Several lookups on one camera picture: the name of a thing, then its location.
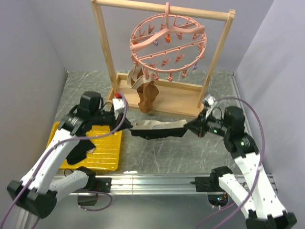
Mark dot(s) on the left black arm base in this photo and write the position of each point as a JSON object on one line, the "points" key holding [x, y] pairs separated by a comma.
{"points": [[89, 195]]}

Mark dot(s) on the yellow plastic tray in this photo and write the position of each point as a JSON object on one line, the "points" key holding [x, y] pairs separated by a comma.
{"points": [[105, 156]]}

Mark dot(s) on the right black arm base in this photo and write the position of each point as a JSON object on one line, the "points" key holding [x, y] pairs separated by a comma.
{"points": [[220, 188]]}

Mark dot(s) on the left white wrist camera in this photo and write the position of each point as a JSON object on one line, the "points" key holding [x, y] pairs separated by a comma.
{"points": [[118, 103]]}

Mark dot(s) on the black underwear beige waistband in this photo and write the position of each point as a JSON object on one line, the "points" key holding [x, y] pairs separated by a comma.
{"points": [[153, 129]]}

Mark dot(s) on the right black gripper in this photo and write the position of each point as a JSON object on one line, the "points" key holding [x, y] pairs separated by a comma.
{"points": [[199, 126]]}

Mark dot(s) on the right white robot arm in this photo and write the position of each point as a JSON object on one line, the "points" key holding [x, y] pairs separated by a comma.
{"points": [[260, 205]]}

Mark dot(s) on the brown underwear striped waistband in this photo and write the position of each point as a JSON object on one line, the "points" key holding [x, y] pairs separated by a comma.
{"points": [[143, 83]]}

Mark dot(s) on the pink round clip hanger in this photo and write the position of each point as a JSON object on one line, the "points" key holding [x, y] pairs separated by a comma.
{"points": [[166, 44]]}

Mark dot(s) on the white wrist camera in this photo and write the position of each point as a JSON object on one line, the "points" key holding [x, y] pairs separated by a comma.
{"points": [[118, 103], [209, 103]]}

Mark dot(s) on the wooden hanging rack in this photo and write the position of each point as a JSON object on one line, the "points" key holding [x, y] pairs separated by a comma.
{"points": [[174, 98]]}

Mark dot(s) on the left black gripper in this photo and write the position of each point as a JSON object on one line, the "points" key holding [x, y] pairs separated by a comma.
{"points": [[116, 122]]}

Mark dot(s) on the black underwear in tray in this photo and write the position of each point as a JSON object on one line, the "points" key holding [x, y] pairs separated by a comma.
{"points": [[79, 152]]}

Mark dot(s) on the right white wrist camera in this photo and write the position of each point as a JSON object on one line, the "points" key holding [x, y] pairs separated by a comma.
{"points": [[209, 103]]}

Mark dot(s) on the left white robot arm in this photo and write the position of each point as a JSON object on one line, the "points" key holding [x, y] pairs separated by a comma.
{"points": [[36, 192]]}

